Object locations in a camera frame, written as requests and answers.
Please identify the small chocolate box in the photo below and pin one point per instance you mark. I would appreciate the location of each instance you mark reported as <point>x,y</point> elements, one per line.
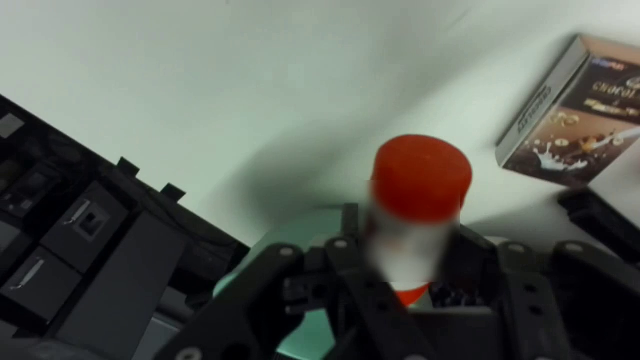
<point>581,119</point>

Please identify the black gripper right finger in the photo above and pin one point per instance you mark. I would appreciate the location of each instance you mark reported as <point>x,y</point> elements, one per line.
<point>515,302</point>

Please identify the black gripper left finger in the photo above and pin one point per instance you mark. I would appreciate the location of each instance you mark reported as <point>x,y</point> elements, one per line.
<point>365,317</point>

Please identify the orange and white bottle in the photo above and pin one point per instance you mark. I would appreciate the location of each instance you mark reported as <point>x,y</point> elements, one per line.
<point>419,187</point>

